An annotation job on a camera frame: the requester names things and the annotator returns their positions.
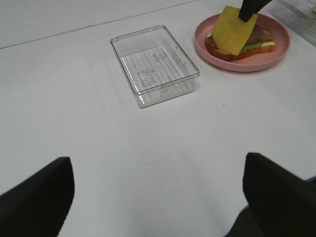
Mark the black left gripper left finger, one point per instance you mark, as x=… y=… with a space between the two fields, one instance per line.
x=38 y=206

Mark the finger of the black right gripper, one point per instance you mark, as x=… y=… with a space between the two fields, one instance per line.
x=250 y=7

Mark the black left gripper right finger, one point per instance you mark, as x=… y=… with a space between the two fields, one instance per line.
x=283 y=204

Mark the yellow cheese slice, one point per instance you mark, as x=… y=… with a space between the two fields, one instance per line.
x=230 y=33

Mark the green lettuce leaf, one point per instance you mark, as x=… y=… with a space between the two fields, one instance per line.
x=251 y=46

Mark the bread slice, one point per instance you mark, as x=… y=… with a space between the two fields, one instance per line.
x=213 y=50

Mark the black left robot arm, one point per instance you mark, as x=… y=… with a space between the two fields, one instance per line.
x=244 y=222

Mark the clear right plastic tray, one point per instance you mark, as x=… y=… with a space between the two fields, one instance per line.
x=298 y=15

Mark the clear plastic tray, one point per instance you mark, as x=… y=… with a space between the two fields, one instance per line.
x=298 y=15
x=155 y=65

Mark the pink round plate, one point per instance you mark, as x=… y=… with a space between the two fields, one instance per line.
x=250 y=64

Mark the clear left plastic tray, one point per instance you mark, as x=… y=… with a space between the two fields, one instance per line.
x=155 y=65

